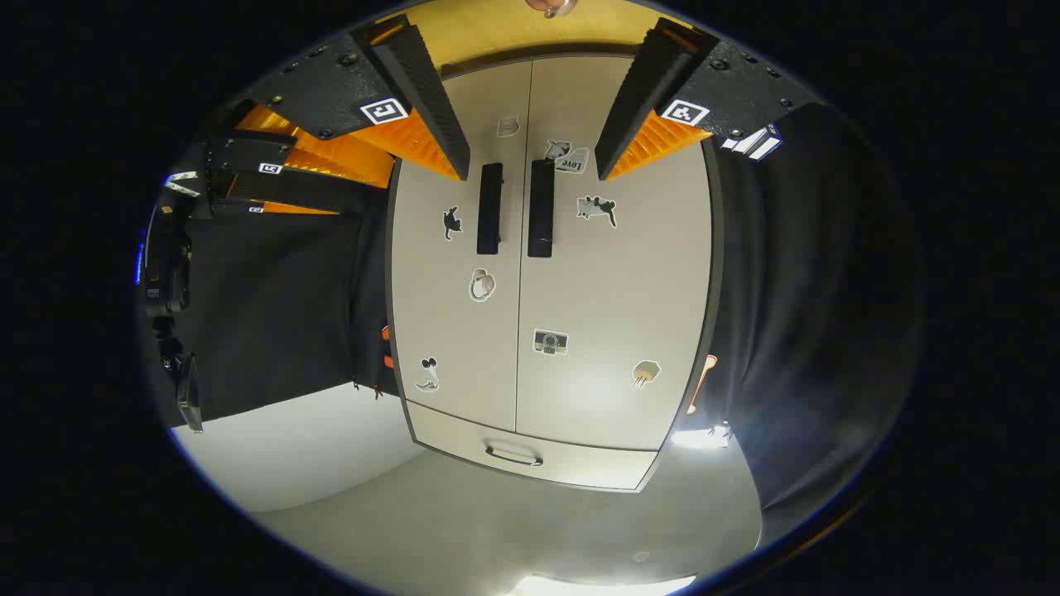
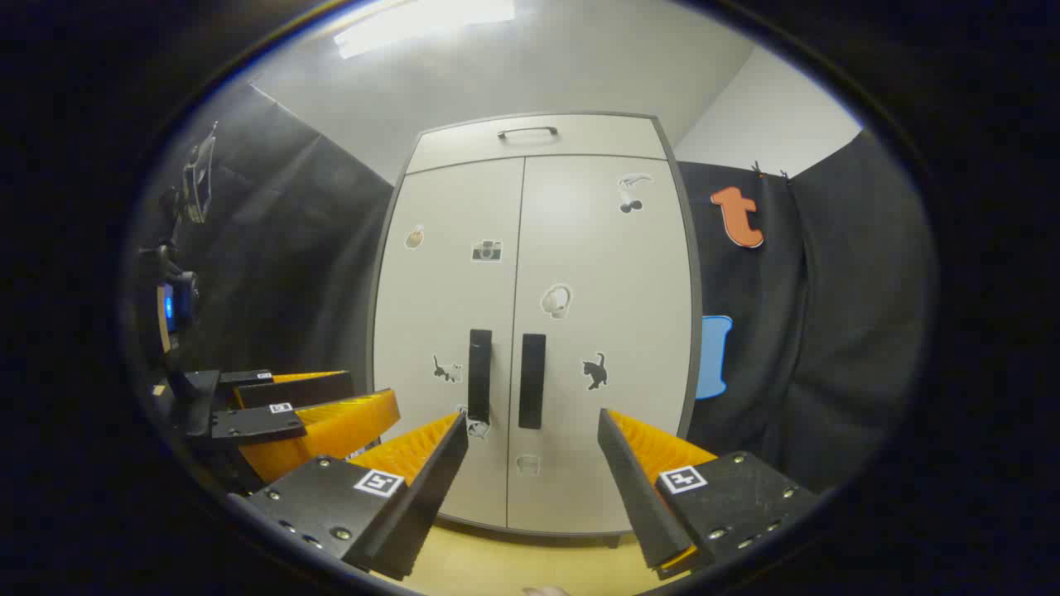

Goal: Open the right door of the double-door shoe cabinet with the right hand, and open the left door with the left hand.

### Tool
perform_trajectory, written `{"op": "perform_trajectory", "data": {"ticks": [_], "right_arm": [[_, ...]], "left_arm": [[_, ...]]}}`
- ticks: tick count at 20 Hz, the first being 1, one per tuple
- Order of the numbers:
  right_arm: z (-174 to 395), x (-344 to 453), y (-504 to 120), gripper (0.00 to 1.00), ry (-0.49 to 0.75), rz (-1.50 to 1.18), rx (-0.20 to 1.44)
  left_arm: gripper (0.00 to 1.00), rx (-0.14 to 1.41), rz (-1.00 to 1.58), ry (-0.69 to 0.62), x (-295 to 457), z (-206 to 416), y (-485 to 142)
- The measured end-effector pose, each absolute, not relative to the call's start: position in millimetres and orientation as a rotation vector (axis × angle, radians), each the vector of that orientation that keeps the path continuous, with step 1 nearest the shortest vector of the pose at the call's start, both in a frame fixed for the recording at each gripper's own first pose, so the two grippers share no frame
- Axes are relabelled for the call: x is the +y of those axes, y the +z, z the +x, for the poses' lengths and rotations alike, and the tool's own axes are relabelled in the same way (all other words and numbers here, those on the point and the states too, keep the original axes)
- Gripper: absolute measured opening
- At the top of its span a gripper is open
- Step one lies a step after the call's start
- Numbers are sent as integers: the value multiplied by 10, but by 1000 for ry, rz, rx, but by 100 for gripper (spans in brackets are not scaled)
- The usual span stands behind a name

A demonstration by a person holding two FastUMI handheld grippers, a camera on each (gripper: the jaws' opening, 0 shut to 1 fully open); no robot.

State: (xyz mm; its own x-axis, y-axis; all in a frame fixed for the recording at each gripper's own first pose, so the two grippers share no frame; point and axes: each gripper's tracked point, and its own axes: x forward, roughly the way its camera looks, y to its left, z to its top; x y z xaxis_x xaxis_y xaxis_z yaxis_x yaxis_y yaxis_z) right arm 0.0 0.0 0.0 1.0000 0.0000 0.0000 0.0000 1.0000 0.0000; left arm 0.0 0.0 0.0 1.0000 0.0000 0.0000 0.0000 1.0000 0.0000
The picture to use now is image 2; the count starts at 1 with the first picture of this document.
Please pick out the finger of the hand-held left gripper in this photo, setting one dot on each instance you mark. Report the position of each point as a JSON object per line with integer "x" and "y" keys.
{"x": 257, "y": 424}
{"x": 290, "y": 391}

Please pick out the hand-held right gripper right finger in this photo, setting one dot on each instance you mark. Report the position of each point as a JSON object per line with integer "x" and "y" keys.
{"x": 638, "y": 497}

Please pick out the white cabinet top drawer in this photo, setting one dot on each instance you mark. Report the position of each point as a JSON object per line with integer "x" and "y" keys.
{"x": 604, "y": 141}

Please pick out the black backdrop cloth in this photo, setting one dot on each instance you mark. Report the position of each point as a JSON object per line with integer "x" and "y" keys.
{"x": 290, "y": 248}
{"x": 828, "y": 331}

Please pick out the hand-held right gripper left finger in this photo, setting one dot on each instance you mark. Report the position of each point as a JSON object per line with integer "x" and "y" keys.
{"x": 431, "y": 505}

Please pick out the grey double-door shoe cabinet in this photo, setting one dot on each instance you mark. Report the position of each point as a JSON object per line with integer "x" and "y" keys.
{"x": 694, "y": 331}

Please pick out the white cabinet door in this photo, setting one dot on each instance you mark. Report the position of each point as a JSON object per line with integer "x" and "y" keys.
{"x": 621, "y": 281}
{"x": 447, "y": 298}

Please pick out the ceiling light panel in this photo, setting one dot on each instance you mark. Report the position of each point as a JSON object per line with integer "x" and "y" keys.
{"x": 422, "y": 21}

